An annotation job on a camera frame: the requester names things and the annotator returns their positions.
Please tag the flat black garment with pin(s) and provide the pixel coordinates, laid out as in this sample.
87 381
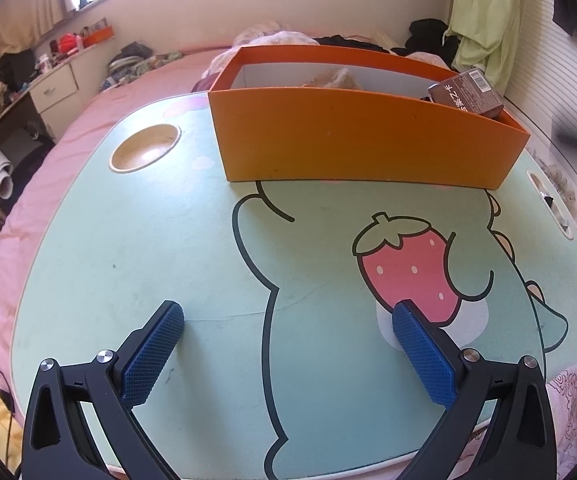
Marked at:
348 42

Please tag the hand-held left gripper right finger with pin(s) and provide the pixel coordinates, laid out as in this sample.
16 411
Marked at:
423 355

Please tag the red plush item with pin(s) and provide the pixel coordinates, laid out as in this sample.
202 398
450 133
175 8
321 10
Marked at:
68 42

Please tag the black bag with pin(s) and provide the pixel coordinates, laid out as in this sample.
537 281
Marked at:
16 67

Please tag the orange cardboard box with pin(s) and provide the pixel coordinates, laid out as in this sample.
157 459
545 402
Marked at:
358 140

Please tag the green cartoon-printed desktop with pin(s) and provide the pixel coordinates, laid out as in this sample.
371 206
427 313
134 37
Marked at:
168 240

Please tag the light green curtain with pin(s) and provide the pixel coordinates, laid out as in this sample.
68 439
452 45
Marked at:
488 20

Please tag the grey-green clothes pile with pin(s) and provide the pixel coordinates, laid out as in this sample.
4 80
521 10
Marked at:
138 65

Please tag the black clothing pile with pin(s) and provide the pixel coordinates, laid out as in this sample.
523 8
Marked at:
428 40

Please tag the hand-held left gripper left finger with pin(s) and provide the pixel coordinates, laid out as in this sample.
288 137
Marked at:
153 352

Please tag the grey fluffy tuft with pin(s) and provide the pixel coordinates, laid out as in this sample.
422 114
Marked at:
558 185

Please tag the small orange sill box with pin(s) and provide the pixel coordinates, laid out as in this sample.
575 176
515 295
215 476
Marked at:
98 36

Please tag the beige window curtain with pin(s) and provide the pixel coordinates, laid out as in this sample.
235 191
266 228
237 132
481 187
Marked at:
33 0

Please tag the small brown carton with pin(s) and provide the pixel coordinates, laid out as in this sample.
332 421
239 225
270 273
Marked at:
468 92

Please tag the white bottle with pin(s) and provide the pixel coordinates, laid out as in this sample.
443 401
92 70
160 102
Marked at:
44 62

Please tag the pale pink quilt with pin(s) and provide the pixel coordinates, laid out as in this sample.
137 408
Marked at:
268 42

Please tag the beige fur pompom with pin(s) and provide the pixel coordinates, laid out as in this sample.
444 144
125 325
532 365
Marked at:
333 79

